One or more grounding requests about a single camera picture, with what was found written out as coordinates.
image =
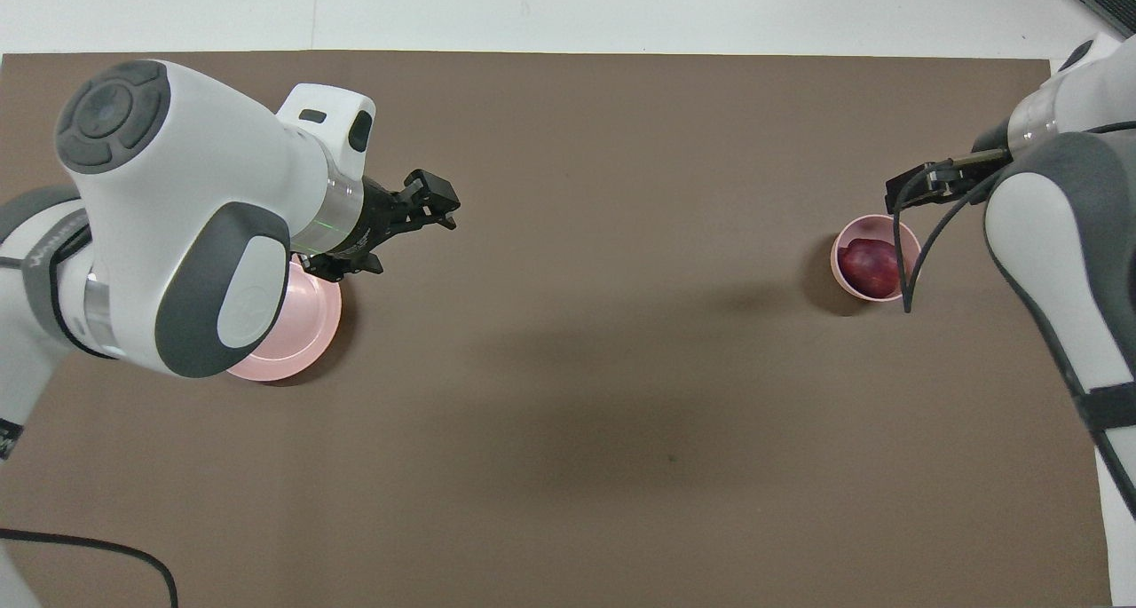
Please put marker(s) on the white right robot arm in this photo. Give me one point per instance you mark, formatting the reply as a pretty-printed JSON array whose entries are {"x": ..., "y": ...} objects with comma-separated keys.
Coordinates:
[{"x": 1038, "y": 235}]

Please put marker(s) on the dark red apple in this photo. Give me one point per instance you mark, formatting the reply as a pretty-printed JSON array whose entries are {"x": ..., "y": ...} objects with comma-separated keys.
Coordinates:
[{"x": 870, "y": 266}]

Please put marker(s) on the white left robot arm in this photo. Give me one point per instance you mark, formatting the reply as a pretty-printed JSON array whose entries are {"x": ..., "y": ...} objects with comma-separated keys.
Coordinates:
[{"x": 177, "y": 191}]

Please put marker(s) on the brown table mat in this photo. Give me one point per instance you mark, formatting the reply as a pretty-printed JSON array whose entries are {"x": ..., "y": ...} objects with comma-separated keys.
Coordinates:
[{"x": 568, "y": 466}]

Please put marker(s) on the pink bowl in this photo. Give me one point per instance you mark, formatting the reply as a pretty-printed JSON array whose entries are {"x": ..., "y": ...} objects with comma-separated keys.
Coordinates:
[{"x": 852, "y": 231}]

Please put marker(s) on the pink plate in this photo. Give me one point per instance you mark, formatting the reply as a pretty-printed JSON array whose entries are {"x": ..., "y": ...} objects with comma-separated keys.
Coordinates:
[{"x": 306, "y": 324}]

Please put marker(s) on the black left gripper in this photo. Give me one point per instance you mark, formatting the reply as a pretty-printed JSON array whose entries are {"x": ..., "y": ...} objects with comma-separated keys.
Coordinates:
[{"x": 373, "y": 222}]

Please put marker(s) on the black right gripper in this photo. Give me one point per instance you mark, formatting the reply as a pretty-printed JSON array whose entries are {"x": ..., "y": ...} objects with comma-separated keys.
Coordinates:
[{"x": 969, "y": 179}]

